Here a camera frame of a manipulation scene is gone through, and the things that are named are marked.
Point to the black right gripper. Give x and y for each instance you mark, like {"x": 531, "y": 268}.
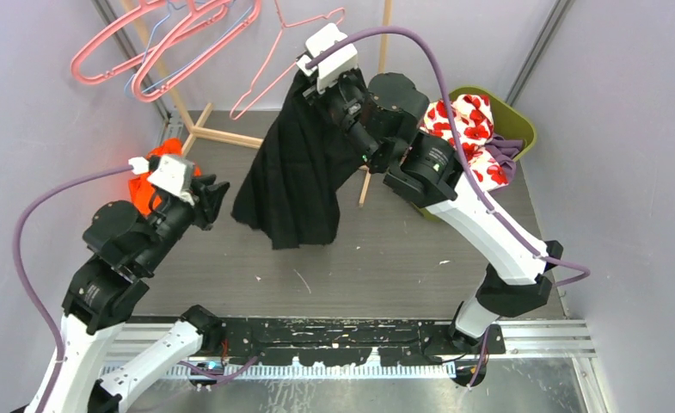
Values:
{"x": 354, "y": 77}

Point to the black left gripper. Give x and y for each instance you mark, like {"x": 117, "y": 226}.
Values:
{"x": 210, "y": 197}

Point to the thin pink wire hanger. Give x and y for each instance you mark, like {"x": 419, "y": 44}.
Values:
{"x": 297, "y": 20}

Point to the black skirt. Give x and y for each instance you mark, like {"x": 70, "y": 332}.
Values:
{"x": 290, "y": 191}

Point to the red white patterned garment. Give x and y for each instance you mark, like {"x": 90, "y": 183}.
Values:
{"x": 468, "y": 122}

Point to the purple skirt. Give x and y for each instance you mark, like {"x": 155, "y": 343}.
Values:
{"x": 503, "y": 153}

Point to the pink plastic hanger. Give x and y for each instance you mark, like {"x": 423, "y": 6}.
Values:
{"x": 192, "y": 46}

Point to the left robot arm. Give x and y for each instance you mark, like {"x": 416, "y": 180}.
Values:
{"x": 127, "y": 248}

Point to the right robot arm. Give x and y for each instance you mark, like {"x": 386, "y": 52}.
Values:
{"x": 381, "y": 120}

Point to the orange cloth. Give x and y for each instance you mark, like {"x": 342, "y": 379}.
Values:
{"x": 143, "y": 194}

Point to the wooden clothes rack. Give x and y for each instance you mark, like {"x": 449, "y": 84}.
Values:
{"x": 197, "y": 130}

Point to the green plastic basket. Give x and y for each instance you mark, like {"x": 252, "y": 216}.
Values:
{"x": 508, "y": 122}

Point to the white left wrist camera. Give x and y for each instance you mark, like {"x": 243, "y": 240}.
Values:
{"x": 172, "y": 174}

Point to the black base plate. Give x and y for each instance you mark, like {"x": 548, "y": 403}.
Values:
{"x": 335, "y": 342}

